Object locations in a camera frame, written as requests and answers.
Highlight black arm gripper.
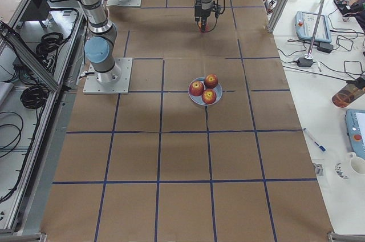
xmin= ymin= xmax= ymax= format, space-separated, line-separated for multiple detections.
xmin=194 ymin=0 xmax=217 ymax=30

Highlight red plate apple far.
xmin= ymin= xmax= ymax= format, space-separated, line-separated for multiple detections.
xmin=204 ymin=74 xmax=219 ymax=89

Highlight red plate apple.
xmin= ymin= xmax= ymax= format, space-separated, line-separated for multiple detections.
xmin=204 ymin=74 xmax=219 ymax=89
xmin=201 ymin=88 xmax=217 ymax=105

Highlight red plate apple side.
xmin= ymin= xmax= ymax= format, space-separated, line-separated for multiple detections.
xmin=189 ymin=80 xmax=205 ymax=96

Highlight red plate apple near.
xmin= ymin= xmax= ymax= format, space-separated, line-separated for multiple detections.
xmin=201 ymin=88 xmax=217 ymax=105

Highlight light blue plate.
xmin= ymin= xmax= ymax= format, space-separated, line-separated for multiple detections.
xmin=188 ymin=76 xmax=223 ymax=106

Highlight blue teach pendant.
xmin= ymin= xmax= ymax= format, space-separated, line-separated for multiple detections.
xmin=295 ymin=11 xmax=332 ymax=43
xmin=345 ymin=109 xmax=364 ymax=159

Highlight black power adapter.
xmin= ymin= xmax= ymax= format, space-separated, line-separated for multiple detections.
xmin=297 ymin=57 xmax=314 ymax=67

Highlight long metal rod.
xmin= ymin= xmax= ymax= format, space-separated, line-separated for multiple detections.
xmin=305 ymin=0 xmax=325 ymax=61

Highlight blue white pen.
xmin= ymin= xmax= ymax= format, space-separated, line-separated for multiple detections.
xmin=303 ymin=128 xmax=326 ymax=152

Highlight white mug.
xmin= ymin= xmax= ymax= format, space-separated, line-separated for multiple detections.
xmin=335 ymin=152 xmax=364 ymax=179

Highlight black cable bundle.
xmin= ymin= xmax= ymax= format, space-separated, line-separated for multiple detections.
xmin=19 ymin=7 xmax=80 ymax=110

